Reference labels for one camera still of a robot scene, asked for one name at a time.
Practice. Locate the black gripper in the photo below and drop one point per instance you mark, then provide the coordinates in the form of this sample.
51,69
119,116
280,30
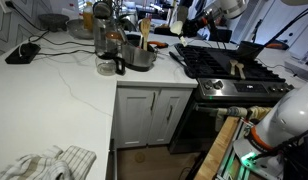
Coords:
202,26

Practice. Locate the white big spoon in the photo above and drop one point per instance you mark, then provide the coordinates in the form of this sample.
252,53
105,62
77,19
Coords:
176,28

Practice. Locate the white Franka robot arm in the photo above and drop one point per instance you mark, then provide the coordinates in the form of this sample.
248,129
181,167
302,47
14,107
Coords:
290,116

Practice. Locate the steel cutlery holder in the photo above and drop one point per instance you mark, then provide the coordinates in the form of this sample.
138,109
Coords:
139,58

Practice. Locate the wooden spoon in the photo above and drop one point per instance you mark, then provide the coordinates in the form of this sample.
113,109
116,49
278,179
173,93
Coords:
232,66
241,69

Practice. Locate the brown amber spoon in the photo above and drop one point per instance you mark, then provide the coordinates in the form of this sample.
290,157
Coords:
113,36

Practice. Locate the black spatula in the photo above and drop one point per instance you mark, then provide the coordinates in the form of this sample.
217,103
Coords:
179,63

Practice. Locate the light wooden spatula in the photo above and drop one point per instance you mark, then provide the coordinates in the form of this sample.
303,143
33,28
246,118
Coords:
145,28

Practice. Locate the black griddle plate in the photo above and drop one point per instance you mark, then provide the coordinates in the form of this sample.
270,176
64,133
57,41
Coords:
224,63

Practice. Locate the steel stove knob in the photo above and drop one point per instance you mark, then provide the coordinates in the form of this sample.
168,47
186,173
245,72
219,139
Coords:
218,84
208,84

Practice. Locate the steel gas stove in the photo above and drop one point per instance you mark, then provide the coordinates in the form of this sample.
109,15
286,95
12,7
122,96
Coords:
234,90

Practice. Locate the glass coffee pot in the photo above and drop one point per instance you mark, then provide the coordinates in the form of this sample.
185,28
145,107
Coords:
107,50

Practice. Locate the black stove display panel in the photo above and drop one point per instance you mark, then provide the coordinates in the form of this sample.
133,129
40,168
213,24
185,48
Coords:
250,87

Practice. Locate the black ladle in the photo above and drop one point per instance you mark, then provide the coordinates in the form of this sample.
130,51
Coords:
102,10

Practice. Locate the white cabinet door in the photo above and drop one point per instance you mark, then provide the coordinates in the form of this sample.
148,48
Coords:
135,116
167,116

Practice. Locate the orange bottle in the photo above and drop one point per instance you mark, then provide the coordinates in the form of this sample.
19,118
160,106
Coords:
88,16

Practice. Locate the grey metal bowl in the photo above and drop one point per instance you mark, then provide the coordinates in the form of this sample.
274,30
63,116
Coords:
79,29

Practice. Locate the beige hanging cloth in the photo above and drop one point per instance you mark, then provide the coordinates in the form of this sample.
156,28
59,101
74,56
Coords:
259,112

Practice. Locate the wooden table top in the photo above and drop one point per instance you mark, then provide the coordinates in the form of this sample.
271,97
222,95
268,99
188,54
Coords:
215,151

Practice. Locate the black power adapter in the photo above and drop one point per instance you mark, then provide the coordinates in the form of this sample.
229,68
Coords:
23,53

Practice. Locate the striped dish towel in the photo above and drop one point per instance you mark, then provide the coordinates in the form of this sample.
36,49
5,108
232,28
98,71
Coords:
50,163

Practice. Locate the aluminium frame rail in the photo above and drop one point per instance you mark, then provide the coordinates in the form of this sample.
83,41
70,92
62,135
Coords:
232,156

